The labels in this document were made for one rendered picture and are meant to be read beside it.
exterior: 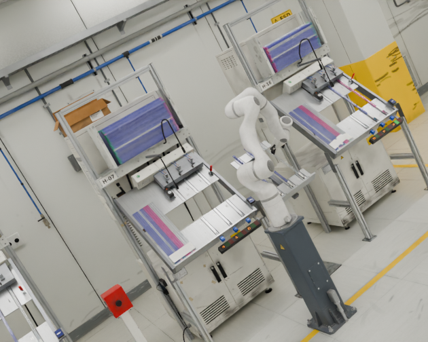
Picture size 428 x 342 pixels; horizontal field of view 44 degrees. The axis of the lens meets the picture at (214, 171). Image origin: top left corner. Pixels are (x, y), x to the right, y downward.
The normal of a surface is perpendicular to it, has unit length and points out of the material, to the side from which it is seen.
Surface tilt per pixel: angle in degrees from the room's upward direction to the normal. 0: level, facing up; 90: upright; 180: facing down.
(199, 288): 90
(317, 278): 90
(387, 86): 91
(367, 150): 90
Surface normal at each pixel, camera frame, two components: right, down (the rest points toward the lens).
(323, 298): 0.47, -0.04
